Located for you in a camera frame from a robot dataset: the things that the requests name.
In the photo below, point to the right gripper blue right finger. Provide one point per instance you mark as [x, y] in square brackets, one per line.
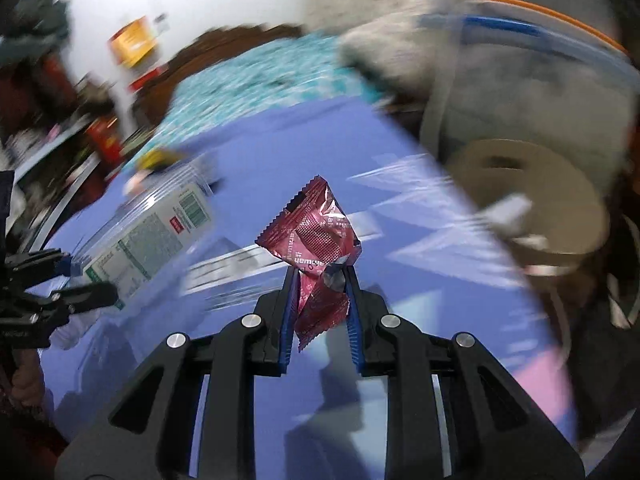
[370, 351]

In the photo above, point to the beige round trash bin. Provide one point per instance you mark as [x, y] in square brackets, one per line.
[545, 210]

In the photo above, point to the cluttered metal shelf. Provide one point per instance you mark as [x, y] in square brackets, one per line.
[60, 139]

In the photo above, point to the clear storage box blue handle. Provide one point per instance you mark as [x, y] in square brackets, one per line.
[507, 72]

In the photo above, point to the brown yellow cigarette box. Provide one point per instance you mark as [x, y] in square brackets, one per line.
[159, 159]

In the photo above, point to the red foil wrapper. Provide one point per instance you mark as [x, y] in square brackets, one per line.
[313, 235]

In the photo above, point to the red yellow wall calendar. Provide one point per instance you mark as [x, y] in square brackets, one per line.
[136, 50]

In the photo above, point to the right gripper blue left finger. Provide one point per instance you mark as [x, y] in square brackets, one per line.
[278, 310]

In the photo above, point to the blue patterned tablecloth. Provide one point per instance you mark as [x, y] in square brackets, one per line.
[474, 390]

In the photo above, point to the teal white patterned duvet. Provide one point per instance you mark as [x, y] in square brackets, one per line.
[281, 73]

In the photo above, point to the white tissue pack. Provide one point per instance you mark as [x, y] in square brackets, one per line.
[144, 246]

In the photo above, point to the carved wooden headboard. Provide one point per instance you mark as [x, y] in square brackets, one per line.
[153, 90]

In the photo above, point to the black bag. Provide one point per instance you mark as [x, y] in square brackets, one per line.
[595, 317]

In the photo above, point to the beige checked folded blanket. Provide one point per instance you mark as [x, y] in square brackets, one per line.
[396, 51]

